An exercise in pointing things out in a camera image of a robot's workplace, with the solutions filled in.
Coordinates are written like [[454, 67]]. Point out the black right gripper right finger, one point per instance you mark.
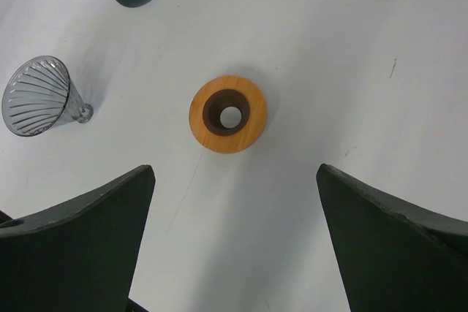
[[392, 255]]

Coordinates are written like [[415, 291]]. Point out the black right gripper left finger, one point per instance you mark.
[[81, 254]]

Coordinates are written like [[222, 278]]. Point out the smoked glass dripper cone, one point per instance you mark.
[[41, 96]]

